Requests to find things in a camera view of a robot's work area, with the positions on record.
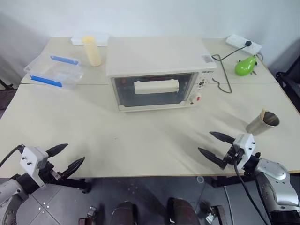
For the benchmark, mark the cream plastic tumbler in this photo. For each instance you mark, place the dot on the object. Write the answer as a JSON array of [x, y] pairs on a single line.
[[92, 51]]

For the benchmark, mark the black stand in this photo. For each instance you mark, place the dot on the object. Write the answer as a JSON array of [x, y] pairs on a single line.
[[289, 75]]

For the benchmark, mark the white flat plastic box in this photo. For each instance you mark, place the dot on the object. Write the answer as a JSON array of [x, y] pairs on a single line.
[[100, 38]]

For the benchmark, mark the dark rounded shape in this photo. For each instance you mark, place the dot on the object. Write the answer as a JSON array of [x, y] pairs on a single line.
[[125, 214], [181, 212]]

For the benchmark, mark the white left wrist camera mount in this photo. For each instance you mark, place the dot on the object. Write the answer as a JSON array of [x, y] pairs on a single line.
[[31, 159]]

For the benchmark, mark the white power strip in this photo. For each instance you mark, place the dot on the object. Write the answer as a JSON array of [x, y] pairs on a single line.
[[239, 42]]

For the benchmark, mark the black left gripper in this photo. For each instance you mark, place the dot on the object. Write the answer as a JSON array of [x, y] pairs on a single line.
[[48, 172]]

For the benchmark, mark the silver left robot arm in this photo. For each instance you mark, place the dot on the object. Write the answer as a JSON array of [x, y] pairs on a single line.
[[10, 199]]

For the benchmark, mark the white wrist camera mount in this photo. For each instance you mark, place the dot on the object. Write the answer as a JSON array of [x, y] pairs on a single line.
[[245, 143], [31, 159]]

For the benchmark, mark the wooden stick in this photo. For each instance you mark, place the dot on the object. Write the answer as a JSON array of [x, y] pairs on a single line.
[[263, 113]]

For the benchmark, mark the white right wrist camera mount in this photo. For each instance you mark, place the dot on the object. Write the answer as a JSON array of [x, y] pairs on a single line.
[[245, 143]]

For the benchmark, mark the black table leg frame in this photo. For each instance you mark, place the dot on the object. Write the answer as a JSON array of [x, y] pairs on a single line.
[[234, 180], [75, 184]]

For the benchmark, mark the white knob with red mark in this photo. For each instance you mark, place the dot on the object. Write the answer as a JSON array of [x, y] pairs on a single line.
[[196, 97]]

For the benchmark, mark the stainless steel cup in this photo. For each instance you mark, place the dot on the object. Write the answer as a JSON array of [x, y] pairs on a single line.
[[262, 126]]

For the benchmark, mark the clear container blue clips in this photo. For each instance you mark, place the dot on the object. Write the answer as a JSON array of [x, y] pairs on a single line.
[[55, 71]]

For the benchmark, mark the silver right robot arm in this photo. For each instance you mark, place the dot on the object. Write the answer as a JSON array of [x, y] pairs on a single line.
[[279, 182]]

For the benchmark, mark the black power plug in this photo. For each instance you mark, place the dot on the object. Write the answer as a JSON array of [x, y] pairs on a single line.
[[248, 43]]

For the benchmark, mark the white toaster oven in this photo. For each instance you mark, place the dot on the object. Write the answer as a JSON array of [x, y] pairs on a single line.
[[154, 56]]

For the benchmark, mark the green pear-shaped toy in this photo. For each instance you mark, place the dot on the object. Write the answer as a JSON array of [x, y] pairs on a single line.
[[243, 66]]

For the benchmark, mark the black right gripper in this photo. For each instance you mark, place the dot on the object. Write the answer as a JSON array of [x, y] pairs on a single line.
[[234, 157]]

